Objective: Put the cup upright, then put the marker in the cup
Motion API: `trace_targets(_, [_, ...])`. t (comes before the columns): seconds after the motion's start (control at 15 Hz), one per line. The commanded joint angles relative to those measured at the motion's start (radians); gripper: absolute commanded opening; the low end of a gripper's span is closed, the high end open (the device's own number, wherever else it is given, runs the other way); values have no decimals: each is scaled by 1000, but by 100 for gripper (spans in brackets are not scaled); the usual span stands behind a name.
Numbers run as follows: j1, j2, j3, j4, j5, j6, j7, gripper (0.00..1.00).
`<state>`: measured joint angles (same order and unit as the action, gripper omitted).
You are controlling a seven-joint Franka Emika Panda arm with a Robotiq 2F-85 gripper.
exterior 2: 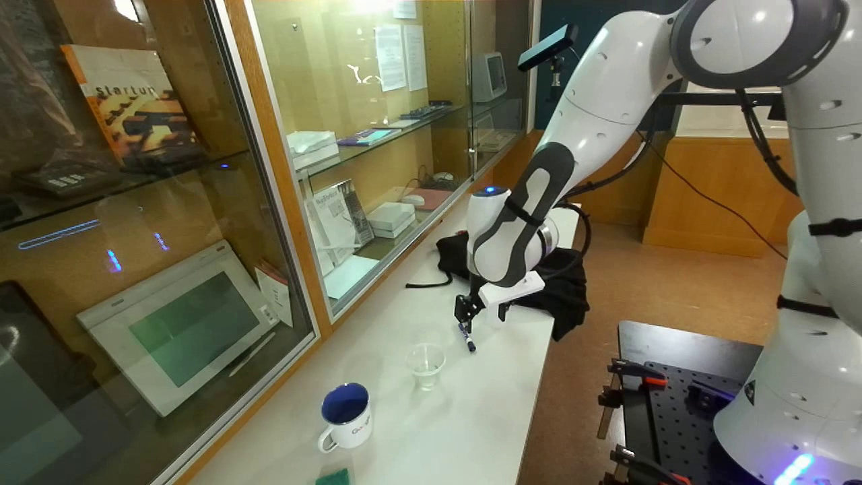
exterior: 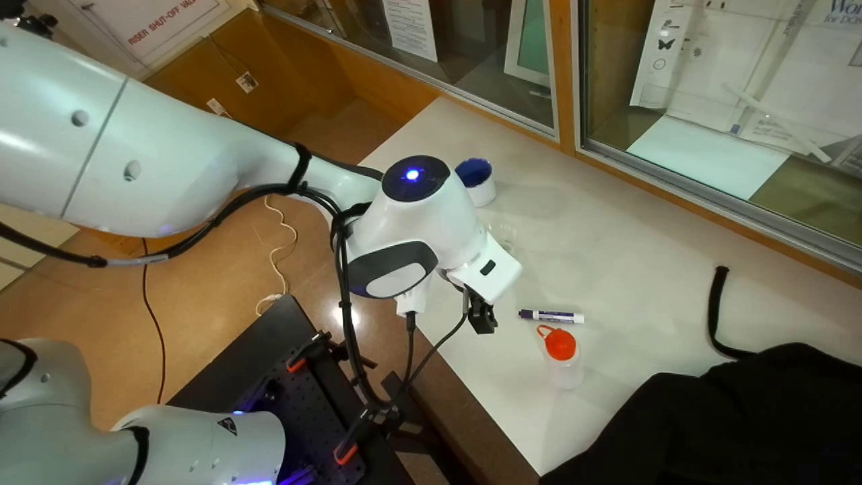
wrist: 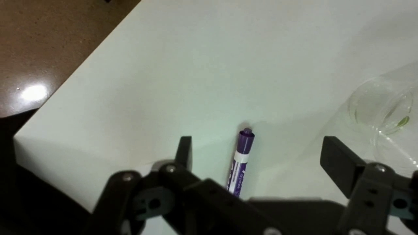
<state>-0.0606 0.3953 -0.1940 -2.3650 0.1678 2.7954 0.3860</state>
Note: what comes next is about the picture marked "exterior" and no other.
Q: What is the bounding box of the wooden display cabinet frame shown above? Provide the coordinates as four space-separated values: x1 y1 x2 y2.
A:
259 0 862 277

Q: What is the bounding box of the white mug blue inside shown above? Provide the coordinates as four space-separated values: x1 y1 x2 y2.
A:
453 157 499 209

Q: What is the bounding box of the orange black bar clamp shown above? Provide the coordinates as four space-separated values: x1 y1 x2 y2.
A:
284 328 336 376
328 403 398 471

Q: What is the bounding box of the black perforated breadboard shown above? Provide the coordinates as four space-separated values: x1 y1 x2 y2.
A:
236 353 386 485

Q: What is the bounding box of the white sign red text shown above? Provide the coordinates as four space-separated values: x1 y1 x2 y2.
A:
86 0 230 70

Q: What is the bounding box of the black cloth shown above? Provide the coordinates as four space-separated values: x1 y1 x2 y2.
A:
535 339 862 485

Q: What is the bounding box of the black strap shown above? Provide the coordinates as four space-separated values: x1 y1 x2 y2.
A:
704 264 767 364

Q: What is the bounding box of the black equipment base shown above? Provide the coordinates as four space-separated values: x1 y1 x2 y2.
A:
166 294 425 485

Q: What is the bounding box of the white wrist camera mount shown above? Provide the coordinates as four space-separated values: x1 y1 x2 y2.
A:
445 235 525 303

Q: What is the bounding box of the white standing booklet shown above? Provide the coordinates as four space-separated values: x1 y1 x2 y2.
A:
627 0 705 112

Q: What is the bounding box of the white printed paper sheet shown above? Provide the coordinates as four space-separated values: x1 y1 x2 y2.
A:
381 0 442 64

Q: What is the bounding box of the white device green screen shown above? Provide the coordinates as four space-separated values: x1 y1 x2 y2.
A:
500 0 553 89

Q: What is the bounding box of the thin black cable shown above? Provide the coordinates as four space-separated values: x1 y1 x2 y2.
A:
138 259 173 406

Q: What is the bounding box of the white cable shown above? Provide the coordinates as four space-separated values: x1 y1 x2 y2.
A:
253 196 298 318

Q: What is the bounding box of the flat white paper sheet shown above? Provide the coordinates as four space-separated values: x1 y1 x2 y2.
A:
626 112 795 202

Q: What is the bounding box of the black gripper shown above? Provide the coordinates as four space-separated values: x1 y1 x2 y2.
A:
464 285 500 337

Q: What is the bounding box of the white bottle orange cap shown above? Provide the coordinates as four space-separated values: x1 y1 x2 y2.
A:
533 321 588 390

